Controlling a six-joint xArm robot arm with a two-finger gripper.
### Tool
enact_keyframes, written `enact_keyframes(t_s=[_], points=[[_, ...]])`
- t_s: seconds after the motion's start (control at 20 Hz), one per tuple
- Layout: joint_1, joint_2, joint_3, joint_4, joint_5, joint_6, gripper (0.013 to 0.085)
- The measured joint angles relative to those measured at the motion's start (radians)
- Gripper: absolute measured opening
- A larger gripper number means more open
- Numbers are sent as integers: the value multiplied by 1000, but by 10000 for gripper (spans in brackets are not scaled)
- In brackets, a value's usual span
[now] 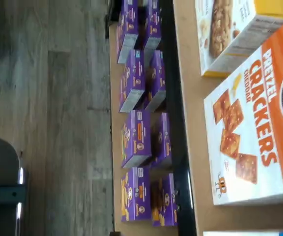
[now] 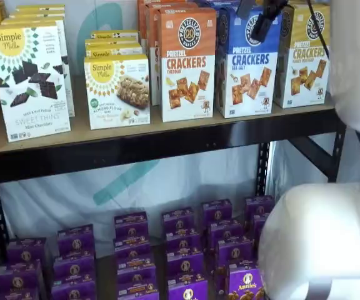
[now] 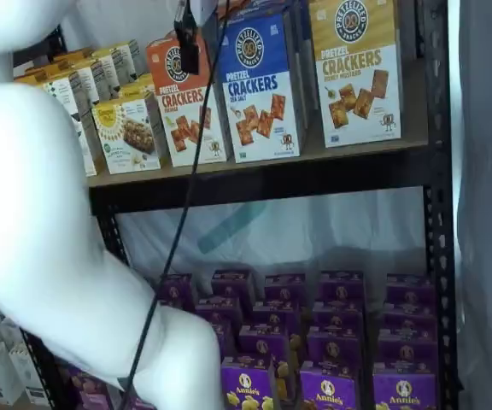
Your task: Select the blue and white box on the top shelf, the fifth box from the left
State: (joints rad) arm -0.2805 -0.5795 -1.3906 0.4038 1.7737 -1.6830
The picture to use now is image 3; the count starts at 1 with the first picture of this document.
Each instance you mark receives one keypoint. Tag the black metal shelf frame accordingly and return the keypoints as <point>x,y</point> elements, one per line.
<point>271,181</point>

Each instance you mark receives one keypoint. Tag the white backdrop sheet teal logo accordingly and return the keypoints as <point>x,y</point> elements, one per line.
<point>314,230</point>

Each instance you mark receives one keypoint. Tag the orange cheddar crackers box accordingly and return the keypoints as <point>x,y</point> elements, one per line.
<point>186,128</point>

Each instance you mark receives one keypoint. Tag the blue sea salt crackers box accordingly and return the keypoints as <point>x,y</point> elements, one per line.
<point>302,42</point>
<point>259,107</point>

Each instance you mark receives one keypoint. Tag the Simple Mills Sweet Thins box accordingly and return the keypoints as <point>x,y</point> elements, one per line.
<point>105,77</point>
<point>86,85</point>
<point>64,91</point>
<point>139,55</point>
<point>124,64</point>

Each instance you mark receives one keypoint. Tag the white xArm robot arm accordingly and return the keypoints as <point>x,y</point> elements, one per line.
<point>36,192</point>

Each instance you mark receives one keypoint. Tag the purple Annie's box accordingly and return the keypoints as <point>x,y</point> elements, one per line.
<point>329,390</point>
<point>224,341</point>
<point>263,341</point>
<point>177,292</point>
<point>333,348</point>
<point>341,288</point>
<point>96,399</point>
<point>273,316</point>
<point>406,352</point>
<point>220,312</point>
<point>284,290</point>
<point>404,395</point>
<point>231,286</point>
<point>410,292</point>
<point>337,316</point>
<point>408,318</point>
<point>83,378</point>
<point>246,384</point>

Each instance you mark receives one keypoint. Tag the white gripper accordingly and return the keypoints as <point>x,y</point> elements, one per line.
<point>205,8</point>

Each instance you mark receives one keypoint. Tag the wooden shelf board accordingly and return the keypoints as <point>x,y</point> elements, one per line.
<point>412,143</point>

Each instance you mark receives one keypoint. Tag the gold honey mustard crackers box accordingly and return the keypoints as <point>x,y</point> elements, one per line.
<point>357,85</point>

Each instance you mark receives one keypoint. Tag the grey fabric curtain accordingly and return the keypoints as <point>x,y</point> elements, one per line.
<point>489,213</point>

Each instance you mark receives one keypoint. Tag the Simple Mills almond bars box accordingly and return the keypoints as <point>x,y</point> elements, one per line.
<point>145,79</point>
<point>122,141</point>
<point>132,90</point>

